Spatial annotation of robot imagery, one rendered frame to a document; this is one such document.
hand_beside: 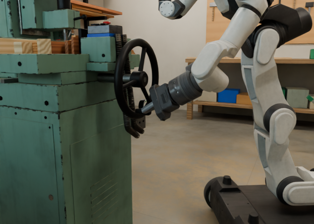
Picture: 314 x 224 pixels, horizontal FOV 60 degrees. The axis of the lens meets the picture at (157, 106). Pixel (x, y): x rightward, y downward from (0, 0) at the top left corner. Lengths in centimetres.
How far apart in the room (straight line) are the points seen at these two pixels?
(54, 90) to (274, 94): 88
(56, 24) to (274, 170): 112
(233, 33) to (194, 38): 362
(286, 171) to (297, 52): 295
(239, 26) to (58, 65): 56
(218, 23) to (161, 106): 353
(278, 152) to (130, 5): 406
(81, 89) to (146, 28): 382
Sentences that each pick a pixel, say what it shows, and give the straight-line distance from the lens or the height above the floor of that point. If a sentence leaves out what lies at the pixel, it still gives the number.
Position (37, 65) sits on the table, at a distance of 88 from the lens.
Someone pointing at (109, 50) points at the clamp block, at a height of 91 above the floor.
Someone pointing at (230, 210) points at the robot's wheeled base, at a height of 19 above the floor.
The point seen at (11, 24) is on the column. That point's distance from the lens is 127.
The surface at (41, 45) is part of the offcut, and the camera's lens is 93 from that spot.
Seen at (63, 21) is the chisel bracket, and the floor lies 102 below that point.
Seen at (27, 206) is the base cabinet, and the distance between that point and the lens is 121.
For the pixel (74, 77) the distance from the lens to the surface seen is 98.
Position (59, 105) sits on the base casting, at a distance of 94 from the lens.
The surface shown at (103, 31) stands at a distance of 101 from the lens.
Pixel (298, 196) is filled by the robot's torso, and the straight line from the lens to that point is 142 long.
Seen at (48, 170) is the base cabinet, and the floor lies 50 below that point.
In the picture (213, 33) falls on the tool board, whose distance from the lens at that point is 433.
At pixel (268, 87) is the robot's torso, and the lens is 126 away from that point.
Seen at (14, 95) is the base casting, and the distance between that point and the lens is 109.
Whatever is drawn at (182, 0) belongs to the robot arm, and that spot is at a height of 116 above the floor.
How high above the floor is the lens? 90
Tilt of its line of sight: 11 degrees down
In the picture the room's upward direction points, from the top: straight up
